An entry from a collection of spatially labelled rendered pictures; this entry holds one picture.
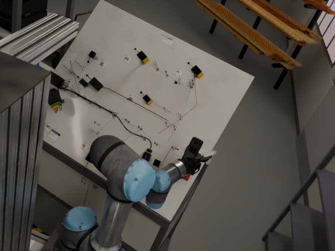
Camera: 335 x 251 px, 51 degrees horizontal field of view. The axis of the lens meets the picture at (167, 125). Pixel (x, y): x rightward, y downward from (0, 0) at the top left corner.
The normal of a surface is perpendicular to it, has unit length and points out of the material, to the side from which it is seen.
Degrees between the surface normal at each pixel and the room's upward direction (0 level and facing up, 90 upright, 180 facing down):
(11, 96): 0
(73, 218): 7
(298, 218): 0
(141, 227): 90
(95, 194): 90
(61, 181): 90
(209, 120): 48
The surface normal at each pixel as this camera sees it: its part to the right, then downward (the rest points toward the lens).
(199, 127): -0.13, -0.19
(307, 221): 0.29, -0.76
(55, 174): -0.44, 0.43
